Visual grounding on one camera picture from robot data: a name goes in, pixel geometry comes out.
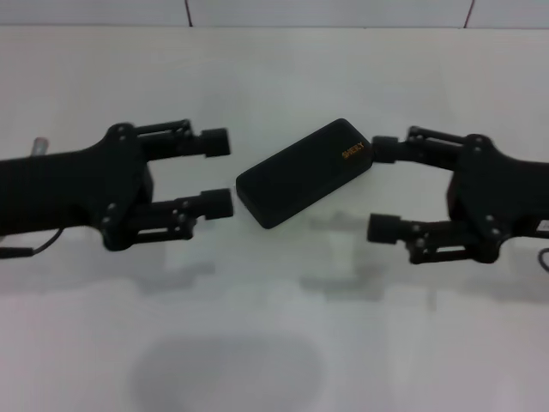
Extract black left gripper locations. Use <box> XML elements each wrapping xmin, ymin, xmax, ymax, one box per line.
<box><xmin>0</xmin><ymin>123</ymin><xmax>154</xmax><ymax>252</ymax></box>

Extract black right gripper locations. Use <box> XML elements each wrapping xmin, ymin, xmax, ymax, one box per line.
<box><xmin>366</xmin><ymin>126</ymin><xmax>549</xmax><ymax>264</ymax></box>

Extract black glasses case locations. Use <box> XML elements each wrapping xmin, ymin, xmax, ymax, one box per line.
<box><xmin>235</xmin><ymin>118</ymin><xmax>373</xmax><ymax>230</ymax></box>

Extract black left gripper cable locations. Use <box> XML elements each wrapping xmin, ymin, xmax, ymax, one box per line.
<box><xmin>0</xmin><ymin>227</ymin><xmax>65</xmax><ymax>259</ymax></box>

